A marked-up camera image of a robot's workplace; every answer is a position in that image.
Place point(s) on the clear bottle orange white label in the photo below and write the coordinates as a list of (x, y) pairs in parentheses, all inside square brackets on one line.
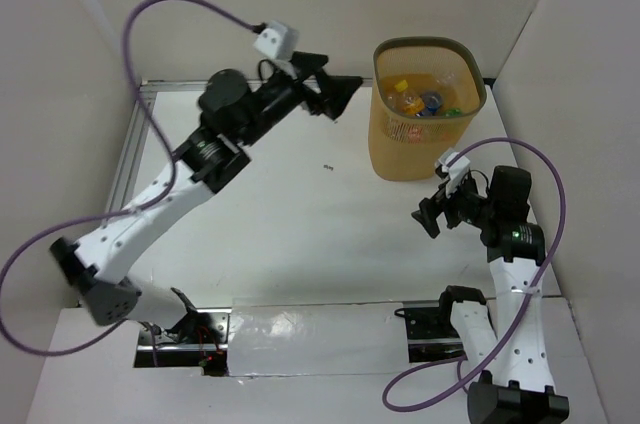
[(447, 80)]

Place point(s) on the green plastic bottle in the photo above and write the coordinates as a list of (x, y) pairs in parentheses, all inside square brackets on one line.
[(453, 112)]

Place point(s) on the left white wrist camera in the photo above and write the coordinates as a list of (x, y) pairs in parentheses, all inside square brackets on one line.
[(277, 42)]

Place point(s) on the clear bottle red label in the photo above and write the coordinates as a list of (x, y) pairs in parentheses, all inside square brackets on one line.
[(404, 133)]

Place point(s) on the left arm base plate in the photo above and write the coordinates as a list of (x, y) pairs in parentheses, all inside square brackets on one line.
[(205, 349)]

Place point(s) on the clear bottle blue label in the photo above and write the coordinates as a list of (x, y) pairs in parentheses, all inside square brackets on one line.
[(433, 102)]

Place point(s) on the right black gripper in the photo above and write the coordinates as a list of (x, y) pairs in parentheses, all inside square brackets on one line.
[(429, 211)]

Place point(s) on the clear bottle yellow cap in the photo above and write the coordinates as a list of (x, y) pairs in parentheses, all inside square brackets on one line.
[(405, 100)]

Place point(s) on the orange mesh waste bin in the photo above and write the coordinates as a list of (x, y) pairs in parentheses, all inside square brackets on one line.
[(417, 60)]

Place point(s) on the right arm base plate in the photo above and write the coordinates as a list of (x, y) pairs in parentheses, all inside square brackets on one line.
[(429, 338)]

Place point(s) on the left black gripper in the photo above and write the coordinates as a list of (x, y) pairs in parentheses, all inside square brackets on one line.
[(310, 86)]

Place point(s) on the white tape sheet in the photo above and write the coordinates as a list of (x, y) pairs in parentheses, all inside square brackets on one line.
[(316, 340)]

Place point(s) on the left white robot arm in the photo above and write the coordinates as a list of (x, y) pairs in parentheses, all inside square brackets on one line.
[(98, 264)]

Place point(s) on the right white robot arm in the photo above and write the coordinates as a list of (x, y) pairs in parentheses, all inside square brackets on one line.
[(515, 384)]

